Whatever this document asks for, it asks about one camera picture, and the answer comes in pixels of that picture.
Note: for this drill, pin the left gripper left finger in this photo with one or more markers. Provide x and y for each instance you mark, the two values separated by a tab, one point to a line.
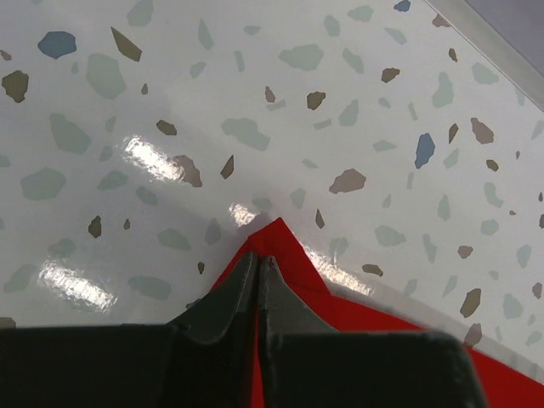
202	358

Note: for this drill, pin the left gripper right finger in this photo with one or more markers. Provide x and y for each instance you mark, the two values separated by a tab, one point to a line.
305	362

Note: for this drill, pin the red t shirt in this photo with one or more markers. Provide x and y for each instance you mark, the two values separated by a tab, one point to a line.
503	386

